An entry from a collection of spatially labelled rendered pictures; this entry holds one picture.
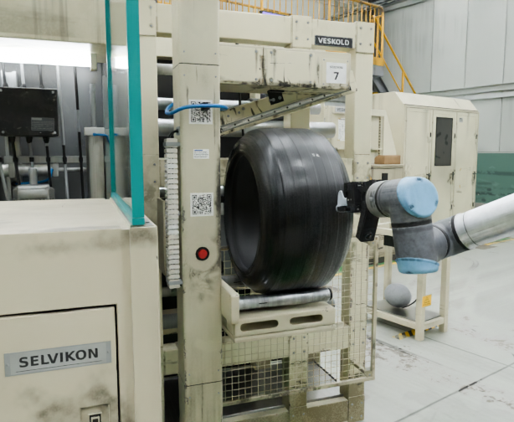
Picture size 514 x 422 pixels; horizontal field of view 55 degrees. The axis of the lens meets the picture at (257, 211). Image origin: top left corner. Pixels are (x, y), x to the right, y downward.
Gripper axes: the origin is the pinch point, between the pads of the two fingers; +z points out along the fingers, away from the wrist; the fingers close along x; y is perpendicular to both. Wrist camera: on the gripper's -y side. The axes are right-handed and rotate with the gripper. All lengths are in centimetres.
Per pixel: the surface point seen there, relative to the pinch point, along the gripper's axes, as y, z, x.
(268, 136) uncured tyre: 24.7, 21.7, 13.3
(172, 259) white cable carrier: -14, 33, 43
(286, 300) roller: -28.8, 24.9, 7.3
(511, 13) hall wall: 465, 762, -892
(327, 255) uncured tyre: -13.9, 12.5, -1.8
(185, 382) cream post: -55, 36, 39
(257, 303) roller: -29.0, 24.9, 17.6
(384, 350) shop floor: -97, 176, -129
